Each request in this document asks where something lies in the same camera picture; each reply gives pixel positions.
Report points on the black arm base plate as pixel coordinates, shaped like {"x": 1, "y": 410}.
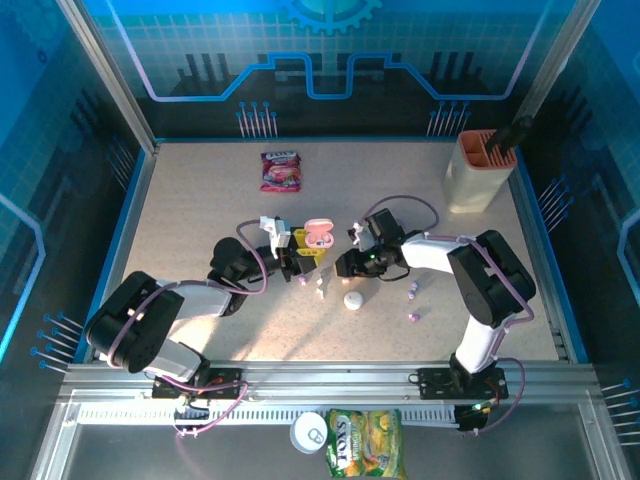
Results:
{"x": 227, "y": 382}
{"x": 435, "y": 385}

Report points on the red candy bag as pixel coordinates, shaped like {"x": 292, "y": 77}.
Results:
{"x": 281, "y": 172}

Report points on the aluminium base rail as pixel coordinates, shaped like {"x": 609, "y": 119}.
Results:
{"x": 325, "y": 382}

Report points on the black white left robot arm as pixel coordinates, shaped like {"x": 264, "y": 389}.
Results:
{"x": 135, "y": 320}

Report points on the white tin can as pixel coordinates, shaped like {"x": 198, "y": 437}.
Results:
{"x": 309, "y": 432}

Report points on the aluminium frame post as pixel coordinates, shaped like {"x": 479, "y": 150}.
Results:
{"x": 111, "y": 75}
{"x": 555, "y": 60}

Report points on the black connector box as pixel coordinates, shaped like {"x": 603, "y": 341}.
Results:
{"x": 470, "y": 422}

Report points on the beige holder with orange rim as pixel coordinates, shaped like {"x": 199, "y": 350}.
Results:
{"x": 470, "y": 190}

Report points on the green yellow candy bag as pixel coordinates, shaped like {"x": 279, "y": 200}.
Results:
{"x": 365, "y": 445}

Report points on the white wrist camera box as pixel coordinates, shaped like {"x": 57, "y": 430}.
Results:
{"x": 274, "y": 232}
{"x": 361, "y": 235}

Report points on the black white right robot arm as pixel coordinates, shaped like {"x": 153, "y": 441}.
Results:
{"x": 490, "y": 280}

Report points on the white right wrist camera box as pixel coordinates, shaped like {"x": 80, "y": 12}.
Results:
{"x": 361, "y": 235}

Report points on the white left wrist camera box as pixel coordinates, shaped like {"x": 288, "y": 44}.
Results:
{"x": 274, "y": 232}

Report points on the pink earbud charging case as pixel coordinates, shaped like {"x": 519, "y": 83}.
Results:
{"x": 319, "y": 225}

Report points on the white round earbud case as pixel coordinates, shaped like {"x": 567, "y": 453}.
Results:
{"x": 353, "y": 300}

